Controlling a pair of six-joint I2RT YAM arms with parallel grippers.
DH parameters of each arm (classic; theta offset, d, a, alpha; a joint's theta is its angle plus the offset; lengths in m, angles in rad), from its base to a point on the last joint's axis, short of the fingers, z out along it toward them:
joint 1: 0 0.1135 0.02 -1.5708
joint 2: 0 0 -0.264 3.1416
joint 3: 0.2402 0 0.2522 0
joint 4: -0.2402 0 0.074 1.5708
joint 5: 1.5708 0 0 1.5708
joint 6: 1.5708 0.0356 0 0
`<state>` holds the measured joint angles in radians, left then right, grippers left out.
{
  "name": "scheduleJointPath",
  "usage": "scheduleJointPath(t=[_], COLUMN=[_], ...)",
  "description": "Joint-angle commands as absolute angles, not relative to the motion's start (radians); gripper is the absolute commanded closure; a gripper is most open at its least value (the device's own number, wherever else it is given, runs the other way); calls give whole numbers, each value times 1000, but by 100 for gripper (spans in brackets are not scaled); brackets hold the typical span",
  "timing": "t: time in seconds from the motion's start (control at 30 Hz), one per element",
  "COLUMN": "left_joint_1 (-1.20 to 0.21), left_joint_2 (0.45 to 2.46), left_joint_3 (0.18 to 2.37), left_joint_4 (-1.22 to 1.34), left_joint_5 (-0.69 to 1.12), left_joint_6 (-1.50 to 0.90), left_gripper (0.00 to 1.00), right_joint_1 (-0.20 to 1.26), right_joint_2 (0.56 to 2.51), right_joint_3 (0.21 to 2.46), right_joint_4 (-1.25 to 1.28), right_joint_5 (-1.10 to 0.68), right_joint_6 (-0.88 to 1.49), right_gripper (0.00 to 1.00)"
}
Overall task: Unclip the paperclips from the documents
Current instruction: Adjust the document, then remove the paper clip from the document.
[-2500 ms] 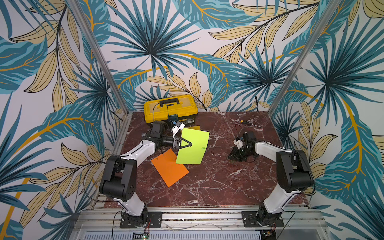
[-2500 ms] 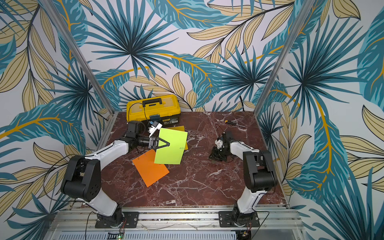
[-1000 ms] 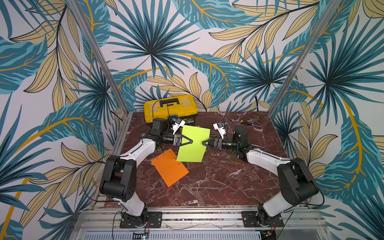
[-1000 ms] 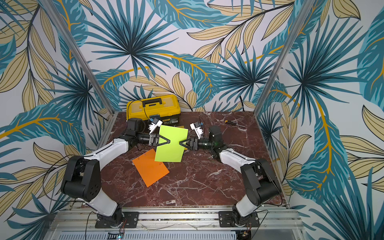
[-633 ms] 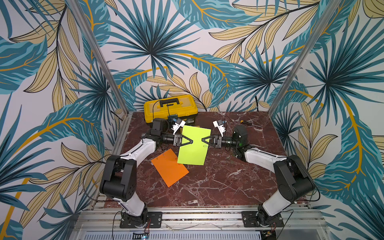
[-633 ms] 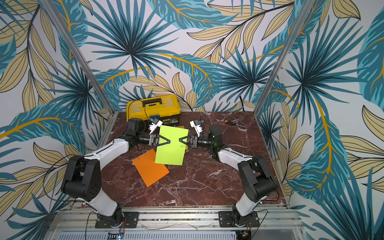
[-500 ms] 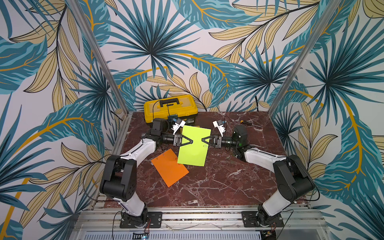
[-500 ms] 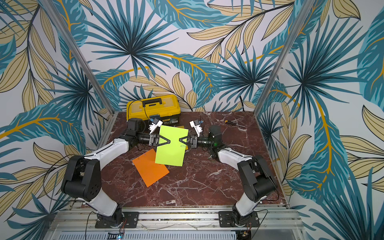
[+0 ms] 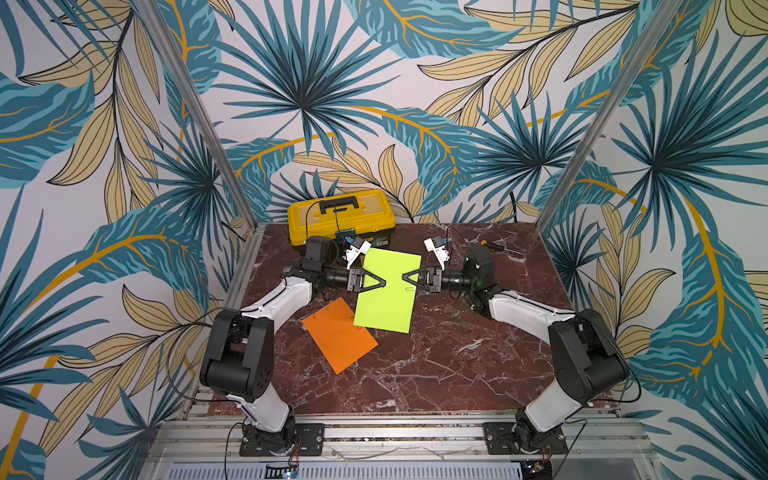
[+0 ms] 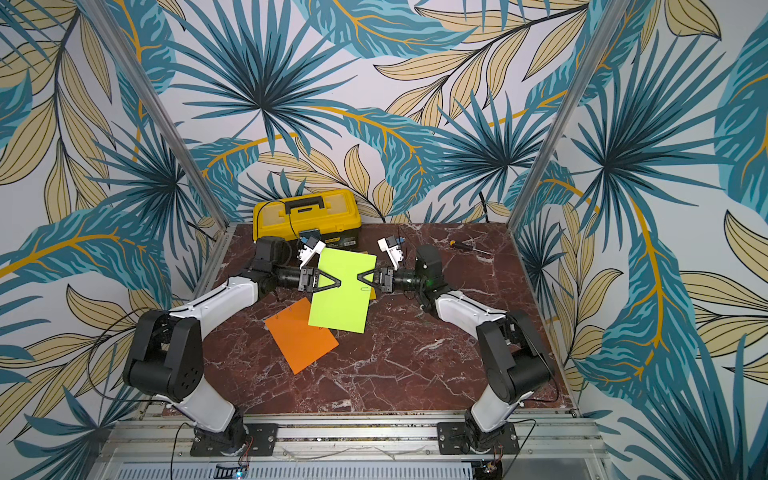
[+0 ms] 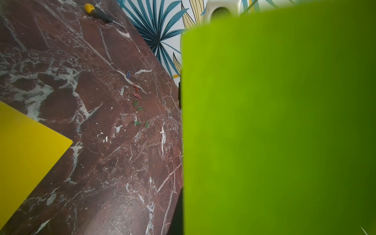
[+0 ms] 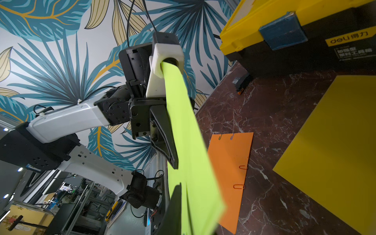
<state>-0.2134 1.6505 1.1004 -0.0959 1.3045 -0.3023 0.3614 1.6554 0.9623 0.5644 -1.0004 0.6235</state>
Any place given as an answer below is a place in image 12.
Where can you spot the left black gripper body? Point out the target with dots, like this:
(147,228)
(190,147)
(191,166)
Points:
(140,117)

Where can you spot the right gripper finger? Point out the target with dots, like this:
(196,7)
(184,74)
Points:
(171,223)

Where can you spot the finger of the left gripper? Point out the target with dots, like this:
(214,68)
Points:
(161,134)

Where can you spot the lime green paper sheet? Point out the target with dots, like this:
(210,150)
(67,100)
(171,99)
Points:
(202,203)

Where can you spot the yellow paper sheet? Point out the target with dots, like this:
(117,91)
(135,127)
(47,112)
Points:
(332,159)

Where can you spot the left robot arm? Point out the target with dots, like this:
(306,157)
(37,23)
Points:
(50,141)

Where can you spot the orange paper sheet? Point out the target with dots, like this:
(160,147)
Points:
(226,156)

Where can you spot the yellow black toolbox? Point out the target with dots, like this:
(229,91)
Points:
(277,37)

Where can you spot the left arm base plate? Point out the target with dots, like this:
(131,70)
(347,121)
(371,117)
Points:
(157,214)

